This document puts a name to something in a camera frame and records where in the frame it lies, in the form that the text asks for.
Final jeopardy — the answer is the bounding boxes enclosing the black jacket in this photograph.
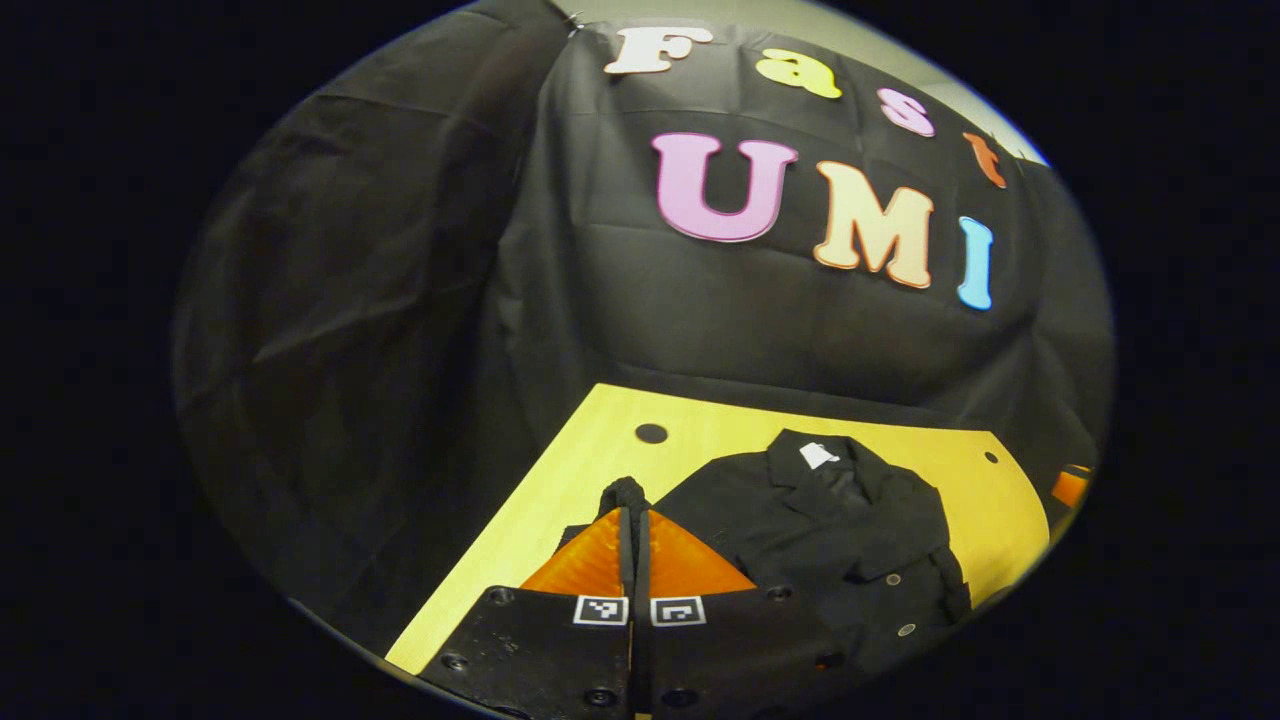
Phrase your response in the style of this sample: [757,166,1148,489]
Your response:
[555,430,973,681]

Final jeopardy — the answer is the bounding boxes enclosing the black backdrop cloth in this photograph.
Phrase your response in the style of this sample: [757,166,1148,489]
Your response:
[170,0,1116,651]

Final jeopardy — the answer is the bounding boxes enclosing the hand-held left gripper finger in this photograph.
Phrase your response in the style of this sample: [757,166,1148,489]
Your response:
[637,508,851,720]
[418,505,634,720]

